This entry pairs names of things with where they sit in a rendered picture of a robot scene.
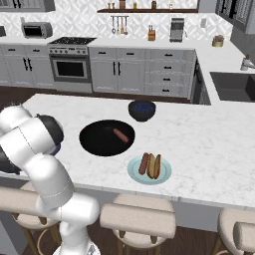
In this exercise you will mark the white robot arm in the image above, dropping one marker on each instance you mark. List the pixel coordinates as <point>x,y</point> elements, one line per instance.
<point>50,181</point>

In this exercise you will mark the brown sausage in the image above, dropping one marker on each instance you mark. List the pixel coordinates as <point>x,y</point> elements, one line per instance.
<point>144,163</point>
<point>120,135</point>

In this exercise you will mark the dark blue bowl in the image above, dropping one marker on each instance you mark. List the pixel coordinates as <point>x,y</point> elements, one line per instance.
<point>142,111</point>

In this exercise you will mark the black round plate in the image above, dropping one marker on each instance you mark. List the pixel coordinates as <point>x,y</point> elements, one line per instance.
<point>99,142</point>

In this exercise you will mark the tan hot dog bun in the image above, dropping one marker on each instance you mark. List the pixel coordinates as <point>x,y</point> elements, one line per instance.
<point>153,166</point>

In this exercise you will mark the light blue plate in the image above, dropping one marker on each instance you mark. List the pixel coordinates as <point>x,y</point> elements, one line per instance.
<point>136,177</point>

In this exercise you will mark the grey cupboards with drawers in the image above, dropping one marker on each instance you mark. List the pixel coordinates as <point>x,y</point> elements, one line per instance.
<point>139,71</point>

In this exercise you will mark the stainless steel oven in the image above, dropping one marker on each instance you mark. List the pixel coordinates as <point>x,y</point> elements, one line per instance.
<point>69,68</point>

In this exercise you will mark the beige cushioned bar stool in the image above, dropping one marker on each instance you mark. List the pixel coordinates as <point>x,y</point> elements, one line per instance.
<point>239,229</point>
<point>20,202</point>
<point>137,219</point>

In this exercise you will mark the wooden knife block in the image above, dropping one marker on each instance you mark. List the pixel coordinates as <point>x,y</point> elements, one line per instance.
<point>151,34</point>

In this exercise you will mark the black gas hob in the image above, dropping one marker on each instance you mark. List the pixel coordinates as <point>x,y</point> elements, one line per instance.
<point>73,41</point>

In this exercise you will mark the silver coffee machine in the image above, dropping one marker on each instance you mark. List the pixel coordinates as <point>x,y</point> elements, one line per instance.
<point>177,30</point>

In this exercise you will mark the dark grey sink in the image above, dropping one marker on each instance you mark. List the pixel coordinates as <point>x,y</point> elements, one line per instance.
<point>235,87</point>

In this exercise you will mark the small yellow bottle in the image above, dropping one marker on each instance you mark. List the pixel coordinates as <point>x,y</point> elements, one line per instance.
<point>135,5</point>

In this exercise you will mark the small brown bottle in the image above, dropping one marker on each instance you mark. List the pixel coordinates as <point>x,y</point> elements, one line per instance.
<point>109,5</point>
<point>113,5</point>

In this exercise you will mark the brown jar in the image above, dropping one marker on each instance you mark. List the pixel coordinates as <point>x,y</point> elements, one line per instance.
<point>122,4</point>

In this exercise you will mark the grey base cupboard run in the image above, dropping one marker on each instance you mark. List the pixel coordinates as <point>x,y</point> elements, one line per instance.
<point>20,66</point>

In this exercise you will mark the yellow pot with plant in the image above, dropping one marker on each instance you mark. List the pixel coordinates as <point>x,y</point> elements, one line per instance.
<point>218,41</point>

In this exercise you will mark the small pale bottle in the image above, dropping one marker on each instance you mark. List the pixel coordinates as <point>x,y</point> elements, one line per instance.
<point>171,5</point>

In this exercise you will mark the silver toaster oven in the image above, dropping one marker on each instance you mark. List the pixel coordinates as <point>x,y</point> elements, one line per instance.
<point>36,30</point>

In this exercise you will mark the silver sink tap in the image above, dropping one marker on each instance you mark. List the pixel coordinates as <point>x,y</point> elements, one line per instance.
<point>246,63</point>

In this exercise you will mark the rail with hanging tools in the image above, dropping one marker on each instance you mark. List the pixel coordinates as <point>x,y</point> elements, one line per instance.
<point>119,25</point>

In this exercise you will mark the brown wall shelf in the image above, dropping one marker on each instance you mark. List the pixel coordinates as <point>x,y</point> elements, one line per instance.
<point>146,11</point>

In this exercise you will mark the white wall socket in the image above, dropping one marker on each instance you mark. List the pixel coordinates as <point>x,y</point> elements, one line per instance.
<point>203,23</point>

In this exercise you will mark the grey wall cupboards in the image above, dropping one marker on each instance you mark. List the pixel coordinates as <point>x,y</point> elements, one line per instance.
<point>30,4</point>

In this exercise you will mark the dark glass wall cupboards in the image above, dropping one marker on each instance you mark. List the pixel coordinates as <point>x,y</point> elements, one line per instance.
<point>237,11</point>

